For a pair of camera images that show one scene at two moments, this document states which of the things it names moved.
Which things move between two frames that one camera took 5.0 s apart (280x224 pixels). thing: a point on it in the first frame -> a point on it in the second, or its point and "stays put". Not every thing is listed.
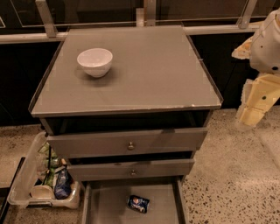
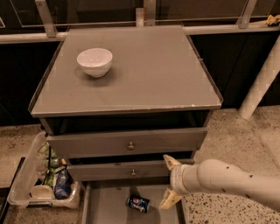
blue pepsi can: [137, 203] stays put
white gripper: [266, 50] -> [176, 178]
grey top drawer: [127, 143] stays put
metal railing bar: [6, 38] stays put
